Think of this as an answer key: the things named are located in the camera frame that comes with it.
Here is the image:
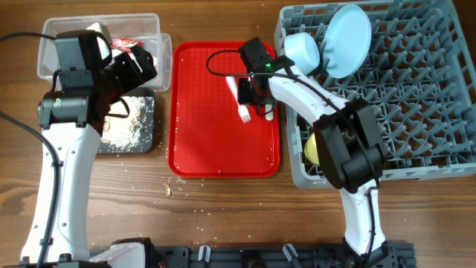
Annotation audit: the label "white plastic fork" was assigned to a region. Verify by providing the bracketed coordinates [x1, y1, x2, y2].
[225, 76, 251, 123]

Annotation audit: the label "red ketchup sachet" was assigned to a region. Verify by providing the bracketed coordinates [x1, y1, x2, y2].
[112, 37, 144, 53]

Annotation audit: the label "white plastic spoon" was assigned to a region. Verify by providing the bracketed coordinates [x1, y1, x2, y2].
[265, 104, 274, 121]

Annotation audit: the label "light blue bowl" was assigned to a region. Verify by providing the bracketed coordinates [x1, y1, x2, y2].
[284, 32, 321, 74]

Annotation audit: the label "yellow plastic cup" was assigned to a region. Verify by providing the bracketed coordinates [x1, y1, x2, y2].
[303, 133, 320, 165]

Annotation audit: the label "light blue plate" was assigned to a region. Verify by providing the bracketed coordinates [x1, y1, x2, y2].
[322, 4, 372, 78]

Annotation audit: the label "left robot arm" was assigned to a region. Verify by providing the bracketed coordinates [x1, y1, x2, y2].
[19, 30, 157, 267]

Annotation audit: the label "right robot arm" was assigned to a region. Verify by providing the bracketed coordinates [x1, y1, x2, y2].
[238, 37, 387, 267]

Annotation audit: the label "grey dishwasher rack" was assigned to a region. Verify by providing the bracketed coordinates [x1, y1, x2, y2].
[274, 0, 476, 190]

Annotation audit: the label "clear plastic bin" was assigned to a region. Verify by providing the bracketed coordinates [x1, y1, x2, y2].
[42, 13, 173, 92]

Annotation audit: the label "black plastic tray bin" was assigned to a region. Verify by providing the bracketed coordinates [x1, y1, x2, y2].
[95, 87, 156, 156]

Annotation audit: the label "food leftovers in tray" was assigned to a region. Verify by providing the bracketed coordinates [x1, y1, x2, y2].
[99, 95, 155, 150]

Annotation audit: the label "red serving tray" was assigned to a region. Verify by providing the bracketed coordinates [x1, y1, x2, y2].
[168, 41, 281, 179]

